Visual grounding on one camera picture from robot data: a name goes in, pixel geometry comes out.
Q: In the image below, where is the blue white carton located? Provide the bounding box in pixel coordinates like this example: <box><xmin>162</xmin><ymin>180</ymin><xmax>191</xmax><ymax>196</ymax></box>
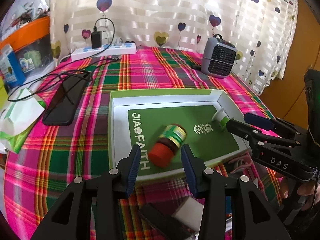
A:
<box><xmin>1</xmin><ymin>44</ymin><xmax>26</xmax><ymax>88</ymax></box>

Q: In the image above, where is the white power strip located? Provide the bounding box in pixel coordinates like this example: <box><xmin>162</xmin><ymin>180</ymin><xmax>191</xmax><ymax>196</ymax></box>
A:
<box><xmin>71</xmin><ymin>43</ymin><xmax>137</xmax><ymax>61</ymax></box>

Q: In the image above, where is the black charger adapter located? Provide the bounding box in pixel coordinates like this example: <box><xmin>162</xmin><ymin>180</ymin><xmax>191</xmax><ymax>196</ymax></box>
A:
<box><xmin>91</xmin><ymin>27</ymin><xmax>102</xmax><ymax>49</ymax></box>

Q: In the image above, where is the brown bottle red cap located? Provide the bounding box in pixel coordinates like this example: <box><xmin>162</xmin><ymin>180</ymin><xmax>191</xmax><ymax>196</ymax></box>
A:
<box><xmin>148</xmin><ymin>124</ymin><xmax>187</xmax><ymax>168</ymax></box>

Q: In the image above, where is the wooden cabinet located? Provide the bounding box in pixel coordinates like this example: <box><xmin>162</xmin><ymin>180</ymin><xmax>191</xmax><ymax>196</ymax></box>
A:
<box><xmin>260</xmin><ymin>0</ymin><xmax>319</xmax><ymax>128</ymax></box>

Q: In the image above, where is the pink clip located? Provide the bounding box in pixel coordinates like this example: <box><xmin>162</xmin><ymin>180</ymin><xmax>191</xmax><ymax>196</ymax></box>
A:
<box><xmin>227</xmin><ymin>154</ymin><xmax>253</xmax><ymax>174</ymax></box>

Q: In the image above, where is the orange black storage bin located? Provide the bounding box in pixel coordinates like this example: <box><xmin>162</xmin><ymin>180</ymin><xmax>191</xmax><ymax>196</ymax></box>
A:
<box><xmin>1</xmin><ymin>16</ymin><xmax>53</xmax><ymax>69</ymax></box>

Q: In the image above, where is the grey mini heater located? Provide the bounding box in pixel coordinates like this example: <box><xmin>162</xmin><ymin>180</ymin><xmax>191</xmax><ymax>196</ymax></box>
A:
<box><xmin>201</xmin><ymin>34</ymin><xmax>238</xmax><ymax>78</ymax></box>

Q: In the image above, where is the black grey lighter device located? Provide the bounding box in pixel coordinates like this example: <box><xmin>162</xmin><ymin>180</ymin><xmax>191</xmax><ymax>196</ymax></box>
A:
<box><xmin>139</xmin><ymin>204</ymin><xmax>195</xmax><ymax>239</ymax></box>

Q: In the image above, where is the green white tissue pack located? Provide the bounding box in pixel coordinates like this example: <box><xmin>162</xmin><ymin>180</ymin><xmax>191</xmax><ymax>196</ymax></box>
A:
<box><xmin>1</xmin><ymin>88</ymin><xmax>46</xmax><ymax>153</ymax></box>

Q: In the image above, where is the green white cardboard box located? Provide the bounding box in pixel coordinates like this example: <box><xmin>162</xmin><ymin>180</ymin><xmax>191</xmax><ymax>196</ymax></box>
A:
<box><xmin>108</xmin><ymin>89</ymin><xmax>249</xmax><ymax>183</ymax></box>

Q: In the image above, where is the person's hand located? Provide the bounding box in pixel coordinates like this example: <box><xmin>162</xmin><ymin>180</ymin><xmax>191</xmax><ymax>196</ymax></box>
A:
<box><xmin>277</xmin><ymin>174</ymin><xmax>319</xmax><ymax>211</ymax></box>

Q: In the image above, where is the heart pattern curtain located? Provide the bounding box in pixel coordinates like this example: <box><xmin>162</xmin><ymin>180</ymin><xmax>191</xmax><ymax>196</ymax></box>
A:
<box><xmin>50</xmin><ymin>0</ymin><xmax>298</xmax><ymax>94</ymax></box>

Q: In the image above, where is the white plug adapter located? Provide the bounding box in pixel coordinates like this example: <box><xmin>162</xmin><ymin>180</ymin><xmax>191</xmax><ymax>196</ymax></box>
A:
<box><xmin>172</xmin><ymin>197</ymin><xmax>204</xmax><ymax>232</ymax></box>

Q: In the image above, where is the black cable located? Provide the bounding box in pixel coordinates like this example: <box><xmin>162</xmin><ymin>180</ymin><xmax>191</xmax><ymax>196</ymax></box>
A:
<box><xmin>7</xmin><ymin>17</ymin><xmax>123</xmax><ymax>106</ymax></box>

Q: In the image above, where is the black smartphone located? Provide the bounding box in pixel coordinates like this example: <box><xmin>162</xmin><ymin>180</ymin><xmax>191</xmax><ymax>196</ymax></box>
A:
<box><xmin>42</xmin><ymin>71</ymin><xmax>91</xmax><ymax>126</ymax></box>

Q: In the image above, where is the white bottle green cap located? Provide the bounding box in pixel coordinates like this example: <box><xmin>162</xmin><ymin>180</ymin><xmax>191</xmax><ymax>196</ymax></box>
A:
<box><xmin>212</xmin><ymin>108</ymin><xmax>229</xmax><ymax>130</ymax></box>

